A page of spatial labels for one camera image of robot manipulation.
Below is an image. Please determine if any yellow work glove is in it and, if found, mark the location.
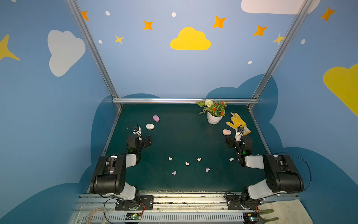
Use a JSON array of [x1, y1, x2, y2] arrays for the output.
[[226, 113, 251, 135]]

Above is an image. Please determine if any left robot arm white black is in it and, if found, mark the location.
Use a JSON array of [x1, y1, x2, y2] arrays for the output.
[[89, 133, 153, 211]]

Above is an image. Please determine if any pink earbud charging case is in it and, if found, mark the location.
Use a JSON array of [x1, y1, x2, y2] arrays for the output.
[[222, 129, 231, 136]]

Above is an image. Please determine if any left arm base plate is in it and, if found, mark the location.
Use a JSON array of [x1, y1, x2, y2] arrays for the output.
[[115, 195, 154, 211]]

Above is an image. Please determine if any white earbud charging case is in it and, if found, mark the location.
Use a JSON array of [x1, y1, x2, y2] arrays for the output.
[[145, 124, 154, 130]]

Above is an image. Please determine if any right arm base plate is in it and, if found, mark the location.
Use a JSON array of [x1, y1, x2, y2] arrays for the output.
[[224, 194, 263, 211]]

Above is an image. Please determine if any purple earbud charging case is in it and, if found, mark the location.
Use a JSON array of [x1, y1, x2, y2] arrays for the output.
[[153, 115, 160, 122]]

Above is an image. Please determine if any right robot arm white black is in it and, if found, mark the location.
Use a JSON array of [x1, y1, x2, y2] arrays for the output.
[[226, 135, 305, 209]]

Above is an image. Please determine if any beige cloth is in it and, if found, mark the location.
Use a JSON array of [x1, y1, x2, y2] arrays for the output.
[[258, 199, 313, 224]]

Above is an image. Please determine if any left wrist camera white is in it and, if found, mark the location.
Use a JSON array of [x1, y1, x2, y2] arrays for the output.
[[132, 126, 142, 137]]

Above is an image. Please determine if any white potted flower plant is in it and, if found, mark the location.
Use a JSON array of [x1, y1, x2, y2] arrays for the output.
[[197, 99, 227, 125]]

